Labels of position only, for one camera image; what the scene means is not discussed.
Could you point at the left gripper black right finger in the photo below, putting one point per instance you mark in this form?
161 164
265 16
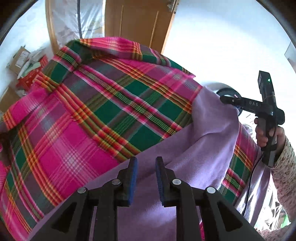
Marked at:
201 214

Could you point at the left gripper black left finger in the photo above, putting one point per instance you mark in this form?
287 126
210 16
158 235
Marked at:
92 214

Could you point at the purple fleece pants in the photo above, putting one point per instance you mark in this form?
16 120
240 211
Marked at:
200 154

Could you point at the floral sleeve right forearm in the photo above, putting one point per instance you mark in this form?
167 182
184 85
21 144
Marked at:
283 174

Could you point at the pink green plaid bedsheet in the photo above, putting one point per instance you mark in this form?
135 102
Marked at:
96 104

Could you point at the red patterned gift box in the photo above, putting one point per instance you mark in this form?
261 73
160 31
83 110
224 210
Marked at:
25 82

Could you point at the wooden door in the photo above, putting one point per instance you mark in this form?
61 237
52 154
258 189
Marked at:
147 22

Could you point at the brown cardboard box with label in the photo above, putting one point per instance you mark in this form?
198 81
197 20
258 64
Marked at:
19 60

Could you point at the black vertical pole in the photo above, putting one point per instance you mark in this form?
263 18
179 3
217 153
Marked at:
79 19

